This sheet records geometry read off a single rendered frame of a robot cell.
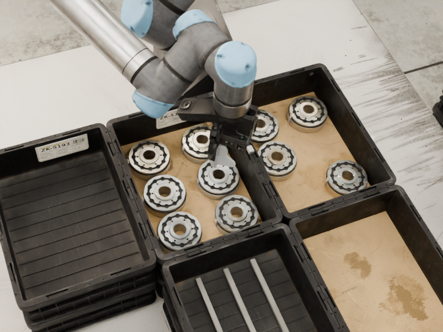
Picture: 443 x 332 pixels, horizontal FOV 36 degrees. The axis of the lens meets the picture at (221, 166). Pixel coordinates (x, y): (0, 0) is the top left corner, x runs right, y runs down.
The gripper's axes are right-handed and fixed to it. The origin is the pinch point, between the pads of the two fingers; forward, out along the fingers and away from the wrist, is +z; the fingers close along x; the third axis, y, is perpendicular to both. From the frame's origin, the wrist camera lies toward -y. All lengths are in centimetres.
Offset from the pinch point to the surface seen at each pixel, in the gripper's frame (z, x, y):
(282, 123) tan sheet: 18.9, 26.2, 9.1
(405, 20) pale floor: 111, 168, 35
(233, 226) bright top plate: 13.8, -9.1, 8.4
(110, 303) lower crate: 17.7, -35.8, -10.4
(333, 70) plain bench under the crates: 34, 62, 16
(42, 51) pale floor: 105, 78, -108
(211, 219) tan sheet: 16.8, -8.1, 2.6
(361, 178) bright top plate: 15.0, 16.0, 33.0
